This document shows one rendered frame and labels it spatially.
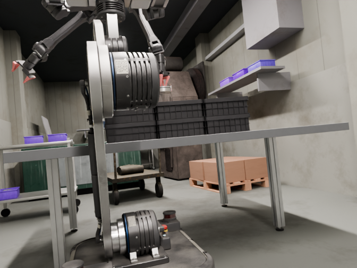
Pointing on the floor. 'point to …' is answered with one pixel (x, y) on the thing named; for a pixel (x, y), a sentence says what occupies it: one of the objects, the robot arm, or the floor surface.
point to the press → (195, 152)
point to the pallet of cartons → (230, 173)
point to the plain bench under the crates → (56, 207)
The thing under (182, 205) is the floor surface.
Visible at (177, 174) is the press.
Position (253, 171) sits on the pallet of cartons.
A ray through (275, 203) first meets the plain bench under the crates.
